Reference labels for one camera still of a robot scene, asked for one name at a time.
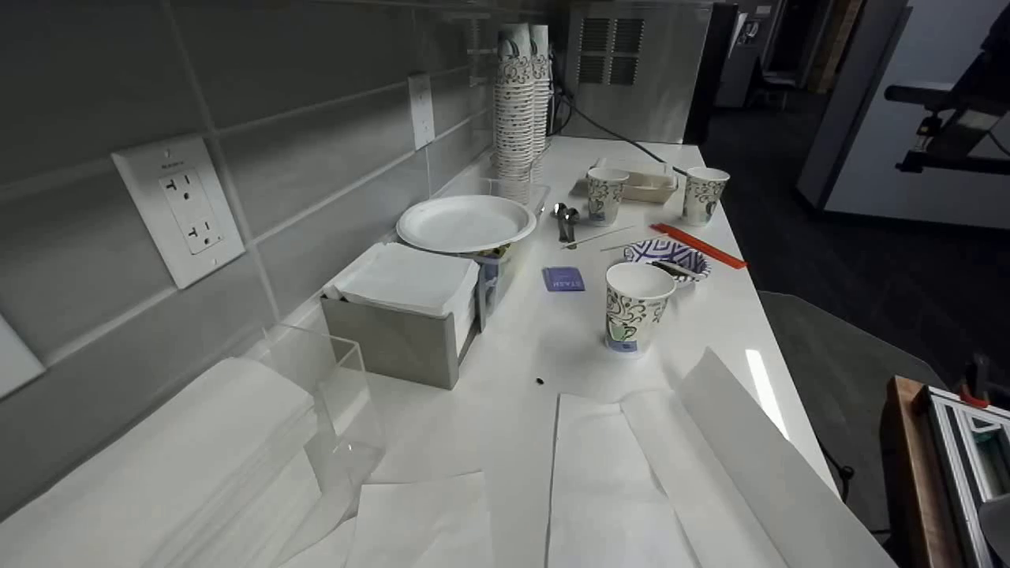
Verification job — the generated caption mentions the large white paper plate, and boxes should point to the large white paper plate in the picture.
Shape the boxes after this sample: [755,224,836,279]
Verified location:
[393,194,536,255]

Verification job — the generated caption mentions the small patterned paper plate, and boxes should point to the small patterned paper plate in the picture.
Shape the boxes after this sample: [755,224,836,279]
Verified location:
[622,240,706,282]

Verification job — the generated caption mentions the purple square card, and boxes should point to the purple square card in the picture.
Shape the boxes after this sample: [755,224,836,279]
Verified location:
[542,269,584,289]

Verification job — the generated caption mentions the grey napkin dispenser box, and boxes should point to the grey napkin dispenser box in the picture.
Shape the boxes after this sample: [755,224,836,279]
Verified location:
[321,244,476,389]

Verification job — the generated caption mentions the near patterned paper cup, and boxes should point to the near patterned paper cup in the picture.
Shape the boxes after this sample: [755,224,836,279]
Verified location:
[604,262,679,354]

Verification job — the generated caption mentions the left far patterned cup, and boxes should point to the left far patterned cup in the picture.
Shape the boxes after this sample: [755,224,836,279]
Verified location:
[584,167,629,221]

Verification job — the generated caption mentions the shallow beige tray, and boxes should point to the shallow beige tray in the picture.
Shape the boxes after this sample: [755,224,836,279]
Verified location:
[570,170,671,206]

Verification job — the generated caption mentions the tall stack of paper cups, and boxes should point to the tall stack of paper cups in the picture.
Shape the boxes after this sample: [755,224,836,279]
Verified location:
[492,23,550,203]

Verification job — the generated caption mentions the right far patterned cup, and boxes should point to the right far patterned cup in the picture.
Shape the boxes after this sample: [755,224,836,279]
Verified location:
[682,167,728,226]

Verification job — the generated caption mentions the clear acrylic holder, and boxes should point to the clear acrylic holder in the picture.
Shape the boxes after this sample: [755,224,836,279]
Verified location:
[249,324,386,492]

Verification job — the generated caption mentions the white paper sheet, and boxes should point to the white paper sheet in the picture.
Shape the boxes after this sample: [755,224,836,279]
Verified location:
[545,354,897,568]

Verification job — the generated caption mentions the white paper towel stack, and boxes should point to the white paper towel stack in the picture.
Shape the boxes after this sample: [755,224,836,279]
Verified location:
[0,357,319,568]

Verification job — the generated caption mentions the wooden framed cart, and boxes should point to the wooden framed cart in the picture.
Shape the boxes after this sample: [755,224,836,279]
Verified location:
[880,376,1010,568]

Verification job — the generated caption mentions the black power cable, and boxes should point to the black power cable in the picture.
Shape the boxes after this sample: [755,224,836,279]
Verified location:
[550,81,676,170]

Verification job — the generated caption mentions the white wall power outlet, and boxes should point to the white wall power outlet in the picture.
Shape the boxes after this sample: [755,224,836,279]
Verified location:
[114,137,243,287]

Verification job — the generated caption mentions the black camera stand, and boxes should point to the black camera stand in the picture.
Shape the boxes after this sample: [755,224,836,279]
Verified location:
[882,5,1010,172]

